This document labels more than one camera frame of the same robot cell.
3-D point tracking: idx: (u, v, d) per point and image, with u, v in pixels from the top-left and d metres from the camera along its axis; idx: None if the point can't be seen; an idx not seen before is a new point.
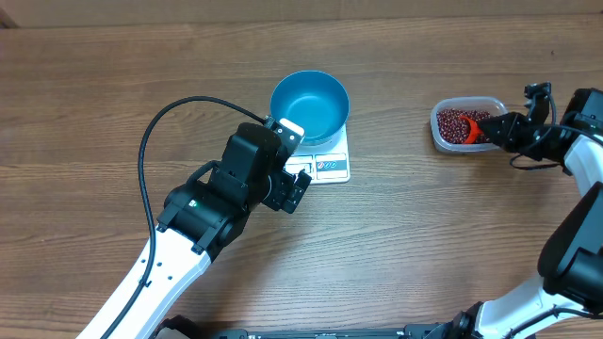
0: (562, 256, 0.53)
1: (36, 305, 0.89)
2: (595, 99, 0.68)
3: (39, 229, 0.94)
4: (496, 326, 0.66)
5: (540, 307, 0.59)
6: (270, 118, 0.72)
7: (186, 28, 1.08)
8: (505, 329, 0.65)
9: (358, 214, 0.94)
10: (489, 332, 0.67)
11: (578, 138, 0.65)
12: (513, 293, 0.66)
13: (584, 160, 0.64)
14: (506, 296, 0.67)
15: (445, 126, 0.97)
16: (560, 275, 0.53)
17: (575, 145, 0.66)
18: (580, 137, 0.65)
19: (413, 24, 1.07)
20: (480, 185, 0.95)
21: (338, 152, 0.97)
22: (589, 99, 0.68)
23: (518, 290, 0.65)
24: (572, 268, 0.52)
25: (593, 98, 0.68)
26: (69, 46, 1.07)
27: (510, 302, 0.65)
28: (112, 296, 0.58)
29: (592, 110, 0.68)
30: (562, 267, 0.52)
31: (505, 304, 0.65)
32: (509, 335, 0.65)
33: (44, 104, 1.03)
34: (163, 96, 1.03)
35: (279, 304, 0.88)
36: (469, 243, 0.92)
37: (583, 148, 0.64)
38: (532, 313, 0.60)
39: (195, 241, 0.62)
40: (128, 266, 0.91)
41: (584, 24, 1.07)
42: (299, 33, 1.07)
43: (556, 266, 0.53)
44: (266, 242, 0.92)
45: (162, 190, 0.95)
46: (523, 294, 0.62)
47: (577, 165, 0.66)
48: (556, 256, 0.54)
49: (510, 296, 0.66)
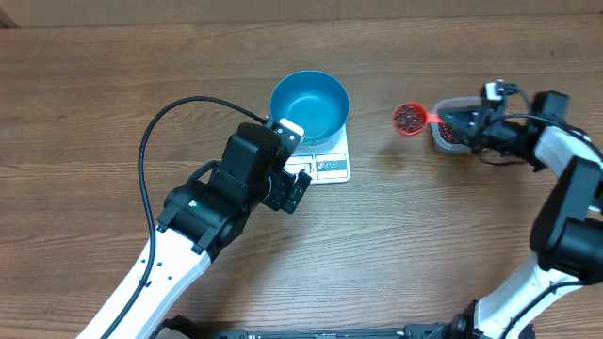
0: (551, 232, 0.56)
1: (36, 304, 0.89)
2: (554, 101, 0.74)
3: (39, 229, 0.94)
4: (494, 317, 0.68)
5: (536, 288, 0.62)
6: (270, 118, 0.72)
7: (186, 28, 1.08)
8: (506, 319, 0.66)
9: (358, 214, 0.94)
10: (488, 326, 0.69)
11: (547, 132, 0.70)
12: (506, 283, 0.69)
13: (552, 146, 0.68)
14: (501, 287, 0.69)
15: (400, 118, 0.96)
16: (552, 250, 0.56)
17: (543, 138, 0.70)
18: (548, 129, 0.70)
19: (413, 24, 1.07)
20: (480, 185, 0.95)
21: (338, 152, 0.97)
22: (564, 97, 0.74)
23: (512, 279, 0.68)
24: (562, 243, 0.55)
25: (551, 99, 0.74)
26: (69, 46, 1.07)
27: (506, 291, 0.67)
28: (113, 296, 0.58)
29: (551, 110, 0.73)
30: (552, 243, 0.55)
31: (502, 295, 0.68)
32: (510, 325, 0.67)
33: (45, 104, 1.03)
34: (164, 96, 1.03)
35: (279, 304, 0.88)
36: (468, 243, 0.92)
37: (550, 137, 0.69)
38: (530, 295, 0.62)
39: (196, 241, 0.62)
40: (128, 266, 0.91)
41: (584, 24, 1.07)
42: (299, 33, 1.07)
43: (546, 241, 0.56)
44: (266, 242, 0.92)
45: (162, 191, 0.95)
46: (518, 279, 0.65)
47: (545, 153, 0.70)
48: (546, 234, 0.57)
49: (505, 284, 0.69)
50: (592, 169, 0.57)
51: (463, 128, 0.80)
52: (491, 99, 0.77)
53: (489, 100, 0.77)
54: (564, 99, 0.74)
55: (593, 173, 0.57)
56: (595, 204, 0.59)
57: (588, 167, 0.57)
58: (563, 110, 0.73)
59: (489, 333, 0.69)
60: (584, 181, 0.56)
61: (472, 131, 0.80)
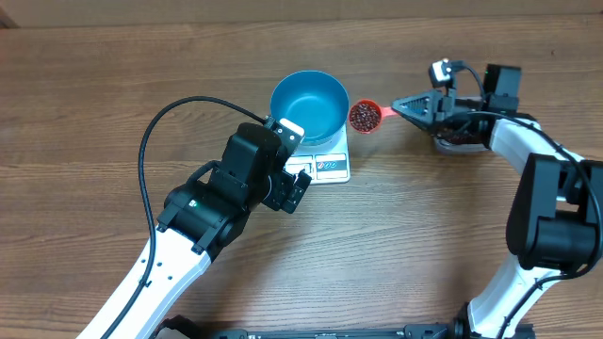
0: (527, 233, 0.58)
1: (36, 304, 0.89)
2: (506, 76, 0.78)
3: (39, 229, 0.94)
4: (490, 319, 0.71)
5: (523, 287, 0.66)
6: (270, 118, 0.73)
7: (186, 28, 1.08)
8: (499, 318, 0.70)
9: (358, 214, 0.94)
10: (484, 327, 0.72)
11: (497, 124, 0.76)
12: (490, 285, 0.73)
13: (506, 139, 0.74)
14: (488, 289, 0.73)
15: (356, 121, 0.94)
16: (531, 250, 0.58)
17: (496, 132, 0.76)
18: (498, 122, 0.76)
19: (413, 24, 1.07)
20: (480, 185, 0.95)
21: (338, 152, 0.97)
22: (515, 71, 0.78)
23: (495, 280, 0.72)
24: (538, 242, 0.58)
25: (503, 76, 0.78)
26: (69, 46, 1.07)
27: (493, 293, 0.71)
28: (113, 296, 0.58)
29: (504, 88, 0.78)
30: (530, 244, 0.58)
31: (490, 297, 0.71)
32: (505, 324, 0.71)
33: (45, 104, 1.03)
34: (164, 96, 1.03)
35: (279, 304, 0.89)
36: (468, 244, 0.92)
37: (503, 130, 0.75)
38: (519, 294, 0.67)
39: (196, 241, 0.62)
40: (128, 266, 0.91)
41: (584, 24, 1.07)
42: (299, 33, 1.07)
43: (524, 242, 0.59)
44: (266, 242, 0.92)
45: (162, 191, 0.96)
46: (503, 281, 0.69)
47: (502, 146, 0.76)
48: (522, 234, 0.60)
49: (490, 287, 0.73)
50: (552, 164, 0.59)
51: (420, 119, 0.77)
52: (440, 80, 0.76)
53: (438, 82, 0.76)
54: (517, 73, 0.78)
55: (553, 169, 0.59)
56: (562, 195, 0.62)
57: (547, 162, 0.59)
58: (516, 85, 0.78)
59: (486, 332, 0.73)
60: (546, 178, 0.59)
61: (428, 119, 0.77)
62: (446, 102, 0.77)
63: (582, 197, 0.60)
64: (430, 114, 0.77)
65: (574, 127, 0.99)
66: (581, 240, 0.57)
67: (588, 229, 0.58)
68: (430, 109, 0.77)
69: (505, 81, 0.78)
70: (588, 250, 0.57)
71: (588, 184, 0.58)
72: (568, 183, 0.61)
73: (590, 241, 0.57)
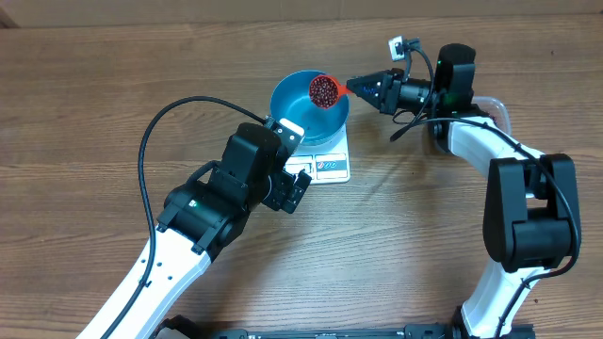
0: (505, 238, 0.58)
1: (36, 304, 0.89)
2: (462, 72, 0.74)
3: (39, 229, 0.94)
4: (485, 321, 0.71)
5: (512, 288, 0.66)
6: (270, 118, 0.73)
7: (186, 28, 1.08)
8: (495, 319, 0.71)
9: (358, 214, 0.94)
10: (480, 329, 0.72)
11: (452, 126, 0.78)
12: (480, 286, 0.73)
13: (464, 141, 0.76)
14: (479, 290, 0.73)
15: (316, 97, 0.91)
16: (513, 255, 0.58)
17: (452, 135, 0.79)
18: (452, 125, 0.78)
19: (413, 24, 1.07)
20: (480, 185, 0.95)
21: (338, 152, 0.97)
22: (469, 64, 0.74)
23: (483, 281, 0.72)
24: (517, 246, 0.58)
25: (458, 73, 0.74)
26: (68, 46, 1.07)
27: (483, 296, 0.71)
28: (112, 297, 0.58)
29: (460, 85, 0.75)
30: (511, 249, 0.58)
31: (481, 298, 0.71)
32: (501, 324, 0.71)
33: (45, 104, 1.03)
34: (163, 96, 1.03)
35: (279, 305, 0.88)
36: (469, 244, 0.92)
37: (459, 133, 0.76)
38: (509, 295, 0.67)
39: (195, 241, 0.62)
40: (128, 266, 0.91)
41: (584, 24, 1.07)
42: (299, 33, 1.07)
43: (504, 249, 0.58)
44: (266, 242, 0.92)
45: (162, 191, 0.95)
46: (491, 282, 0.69)
47: (463, 147, 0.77)
48: (499, 239, 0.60)
49: (480, 288, 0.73)
50: (513, 166, 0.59)
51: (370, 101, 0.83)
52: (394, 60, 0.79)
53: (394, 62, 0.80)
54: (471, 66, 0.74)
55: (516, 171, 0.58)
56: (529, 191, 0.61)
57: (508, 165, 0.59)
58: (471, 77, 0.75)
59: (484, 334, 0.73)
60: (512, 181, 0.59)
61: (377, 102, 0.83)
62: (391, 91, 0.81)
63: (548, 192, 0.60)
64: (379, 97, 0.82)
65: (574, 128, 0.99)
66: (559, 235, 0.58)
67: (562, 222, 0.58)
68: (379, 93, 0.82)
69: (460, 77, 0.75)
70: (567, 244, 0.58)
71: (552, 181, 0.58)
72: (533, 179, 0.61)
73: (567, 235, 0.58)
